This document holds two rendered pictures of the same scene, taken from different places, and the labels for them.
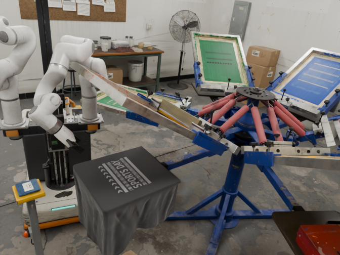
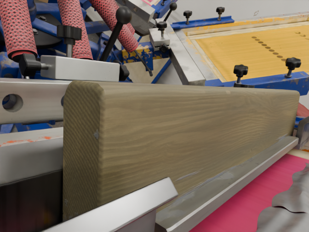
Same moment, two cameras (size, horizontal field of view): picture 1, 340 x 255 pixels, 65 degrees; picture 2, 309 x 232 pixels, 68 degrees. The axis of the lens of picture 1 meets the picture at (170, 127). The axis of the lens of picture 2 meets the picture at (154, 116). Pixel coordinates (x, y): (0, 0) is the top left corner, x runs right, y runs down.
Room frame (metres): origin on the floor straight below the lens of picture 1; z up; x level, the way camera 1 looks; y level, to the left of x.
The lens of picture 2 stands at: (1.64, 0.14, 1.35)
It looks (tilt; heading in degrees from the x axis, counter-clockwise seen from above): 30 degrees down; 252
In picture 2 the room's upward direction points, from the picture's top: 33 degrees clockwise
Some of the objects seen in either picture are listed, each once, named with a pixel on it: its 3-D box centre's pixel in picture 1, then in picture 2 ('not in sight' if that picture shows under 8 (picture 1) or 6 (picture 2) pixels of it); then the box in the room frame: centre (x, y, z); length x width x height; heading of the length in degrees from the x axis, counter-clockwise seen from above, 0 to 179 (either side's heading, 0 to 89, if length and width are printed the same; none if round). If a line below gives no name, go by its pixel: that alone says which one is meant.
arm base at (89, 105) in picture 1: (89, 105); not in sight; (1.59, 0.54, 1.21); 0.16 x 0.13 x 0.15; 24
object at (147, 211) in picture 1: (143, 221); not in sight; (1.12, 0.09, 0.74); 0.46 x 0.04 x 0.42; 130
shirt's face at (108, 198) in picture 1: (126, 173); not in sight; (1.28, 0.23, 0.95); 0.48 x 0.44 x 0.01; 130
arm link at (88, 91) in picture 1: (90, 83); not in sight; (1.57, 0.52, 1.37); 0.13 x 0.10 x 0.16; 86
